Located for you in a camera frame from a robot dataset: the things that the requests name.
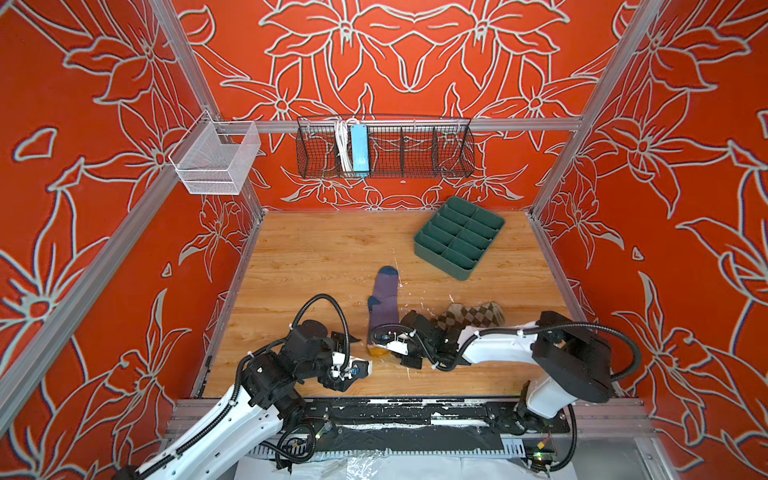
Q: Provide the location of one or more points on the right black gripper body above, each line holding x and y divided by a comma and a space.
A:
413, 355

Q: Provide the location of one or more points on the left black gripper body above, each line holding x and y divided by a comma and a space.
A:
340, 342

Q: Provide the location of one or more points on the purple sock with yellow cuff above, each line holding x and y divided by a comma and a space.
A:
383, 305

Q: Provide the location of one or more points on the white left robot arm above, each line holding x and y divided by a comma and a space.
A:
262, 402

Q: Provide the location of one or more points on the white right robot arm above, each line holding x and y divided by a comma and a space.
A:
574, 359

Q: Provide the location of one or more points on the brown argyle sock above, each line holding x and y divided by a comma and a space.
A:
459, 316

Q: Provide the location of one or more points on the green divided organizer tray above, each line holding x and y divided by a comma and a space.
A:
456, 238

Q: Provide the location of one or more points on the blue box in basket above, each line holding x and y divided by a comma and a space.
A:
360, 149

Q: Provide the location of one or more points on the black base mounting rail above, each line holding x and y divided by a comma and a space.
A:
481, 427

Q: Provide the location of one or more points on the black wire wall basket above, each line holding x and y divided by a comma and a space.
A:
400, 147

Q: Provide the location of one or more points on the clear plastic wall bin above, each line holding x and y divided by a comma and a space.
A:
216, 157

